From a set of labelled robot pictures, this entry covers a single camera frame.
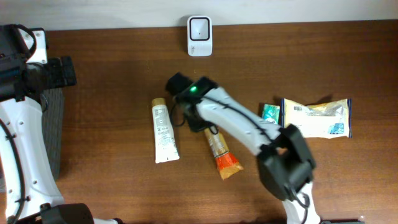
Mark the beige white tube packet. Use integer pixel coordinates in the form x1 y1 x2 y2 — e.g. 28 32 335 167
152 98 180 164

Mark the black camera cable right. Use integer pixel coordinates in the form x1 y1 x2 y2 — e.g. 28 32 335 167
169 102 220 136

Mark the orange pasta packet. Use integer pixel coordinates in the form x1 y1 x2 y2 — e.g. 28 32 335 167
204 128 244 180

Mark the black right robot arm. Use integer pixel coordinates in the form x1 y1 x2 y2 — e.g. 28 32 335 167
165 73 321 224

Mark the white barcode scanner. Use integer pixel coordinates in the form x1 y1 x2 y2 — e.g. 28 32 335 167
187 16 213 57

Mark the teal tissue pack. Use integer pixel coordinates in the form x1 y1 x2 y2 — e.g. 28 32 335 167
262 104 280 124

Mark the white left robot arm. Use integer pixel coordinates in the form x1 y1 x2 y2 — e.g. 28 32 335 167
1 24 103 224

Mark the grey plastic mesh basket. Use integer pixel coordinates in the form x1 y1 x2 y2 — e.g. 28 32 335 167
40 88 65 180

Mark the yellow noodle packet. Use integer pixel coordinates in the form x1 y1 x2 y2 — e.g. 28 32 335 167
281 98 352 139

